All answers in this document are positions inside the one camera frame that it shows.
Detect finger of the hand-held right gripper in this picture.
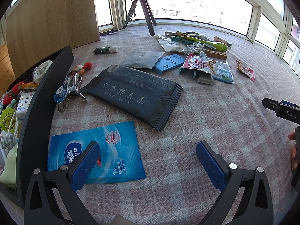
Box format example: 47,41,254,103
280,100,300,112
262,97,300,122

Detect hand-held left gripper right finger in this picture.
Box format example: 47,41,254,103
196,141,275,225

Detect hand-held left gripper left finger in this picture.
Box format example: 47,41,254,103
23,141,101,225

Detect black storage tray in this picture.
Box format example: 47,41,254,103
0,45,75,207

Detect blue white card packet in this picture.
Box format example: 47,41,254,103
212,61,235,84

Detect metal nail clipper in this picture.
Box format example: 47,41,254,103
58,71,88,112

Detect person's right hand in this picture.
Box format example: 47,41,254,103
288,132,300,171

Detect blue wet wipe packet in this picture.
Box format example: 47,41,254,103
47,121,146,184

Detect red snack sachet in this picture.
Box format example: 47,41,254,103
236,60,255,82

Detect pale green cloth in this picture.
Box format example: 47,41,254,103
0,143,19,190

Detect small blue bottle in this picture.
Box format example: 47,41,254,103
54,85,68,103

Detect grey squeeze tube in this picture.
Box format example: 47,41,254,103
197,71,215,85

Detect star print tissue pack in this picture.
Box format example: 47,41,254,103
16,89,35,122

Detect wooden clothespin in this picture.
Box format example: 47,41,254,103
204,49,228,60

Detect black wet wipes pack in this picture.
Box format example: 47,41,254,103
80,65,183,132

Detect pale pink tube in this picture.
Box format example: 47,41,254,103
214,36,232,48

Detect coffee creamer sachet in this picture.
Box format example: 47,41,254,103
182,54,217,75

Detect green snack packet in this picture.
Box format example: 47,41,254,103
185,35,228,52

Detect teal clothespin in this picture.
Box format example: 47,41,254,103
179,67,200,79

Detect orange snack packet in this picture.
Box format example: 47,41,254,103
18,82,39,91

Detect red fabric pouch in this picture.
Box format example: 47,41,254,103
3,82,25,104

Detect white round plug adapter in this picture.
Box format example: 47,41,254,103
31,60,53,83

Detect blue plastic stand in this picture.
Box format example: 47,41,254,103
152,54,187,75

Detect green lip balm stick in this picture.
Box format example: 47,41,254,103
93,46,118,55

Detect grey foil sachet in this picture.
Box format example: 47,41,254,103
121,51,165,69

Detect wooden slat panel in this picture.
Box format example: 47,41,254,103
0,43,15,96

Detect teal plastic bar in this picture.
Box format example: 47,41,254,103
171,36,195,45

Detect white paper sachet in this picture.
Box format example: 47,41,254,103
157,38,185,53

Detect light wooden board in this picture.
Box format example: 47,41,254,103
5,0,101,50

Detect black tripod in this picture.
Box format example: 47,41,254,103
122,0,157,37

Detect white bead string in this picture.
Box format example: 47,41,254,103
0,131,19,150

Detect white window frame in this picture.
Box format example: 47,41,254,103
94,0,300,75

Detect cartoon doll keychain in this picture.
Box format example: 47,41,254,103
73,61,92,75

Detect white coiled cable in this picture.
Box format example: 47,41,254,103
182,41,205,55

